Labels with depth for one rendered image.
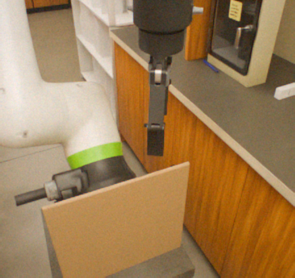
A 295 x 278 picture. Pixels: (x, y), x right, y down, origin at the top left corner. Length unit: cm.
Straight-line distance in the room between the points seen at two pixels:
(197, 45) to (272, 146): 77
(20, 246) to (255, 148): 148
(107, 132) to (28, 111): 18
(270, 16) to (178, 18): 98
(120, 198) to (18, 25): 38
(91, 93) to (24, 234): 155
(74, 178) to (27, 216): 156
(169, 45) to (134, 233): 40
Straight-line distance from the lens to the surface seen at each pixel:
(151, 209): 68
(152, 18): 49
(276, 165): 112
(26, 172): 253
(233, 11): 153
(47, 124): 62
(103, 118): 70
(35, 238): 211
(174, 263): 82
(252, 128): 126
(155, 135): 54
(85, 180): 69
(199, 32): 172
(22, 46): 65
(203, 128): 139
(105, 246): 71
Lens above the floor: 165
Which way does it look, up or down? 37 degrees down
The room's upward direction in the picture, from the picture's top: straight up
